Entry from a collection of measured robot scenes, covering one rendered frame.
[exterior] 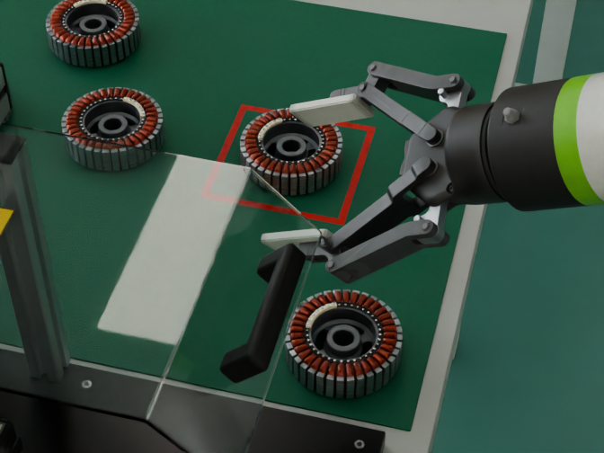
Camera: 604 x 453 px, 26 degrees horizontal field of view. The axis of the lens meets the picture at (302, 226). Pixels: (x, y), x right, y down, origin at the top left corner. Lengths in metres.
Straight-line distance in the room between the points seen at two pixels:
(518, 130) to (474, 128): 0.04
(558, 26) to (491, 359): 0.58
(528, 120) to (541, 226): 1.55
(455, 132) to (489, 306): 1.37
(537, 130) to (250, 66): 0.72
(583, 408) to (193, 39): 0.96
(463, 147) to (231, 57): 0.68
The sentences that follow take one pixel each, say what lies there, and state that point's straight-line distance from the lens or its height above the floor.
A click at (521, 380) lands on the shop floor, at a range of 2.22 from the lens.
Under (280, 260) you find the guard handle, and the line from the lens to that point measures 0.93.
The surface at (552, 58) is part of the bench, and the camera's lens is 2.35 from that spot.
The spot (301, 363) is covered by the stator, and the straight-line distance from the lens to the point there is 1.23.
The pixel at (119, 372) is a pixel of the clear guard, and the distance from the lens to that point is 0.87.
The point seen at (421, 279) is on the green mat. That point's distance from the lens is 1.34.
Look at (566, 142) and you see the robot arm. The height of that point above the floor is 1.15.
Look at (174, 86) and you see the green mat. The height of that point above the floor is 0.75.
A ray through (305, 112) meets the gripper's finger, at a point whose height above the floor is 1.02.
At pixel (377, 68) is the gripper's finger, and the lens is 1.08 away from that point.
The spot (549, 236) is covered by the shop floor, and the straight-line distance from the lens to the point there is 2.45.
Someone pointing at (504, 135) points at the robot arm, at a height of 1.13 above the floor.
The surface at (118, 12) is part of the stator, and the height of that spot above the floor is 0.78.
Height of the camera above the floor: 1.75
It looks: 46 degrees down
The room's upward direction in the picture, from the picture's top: straight up
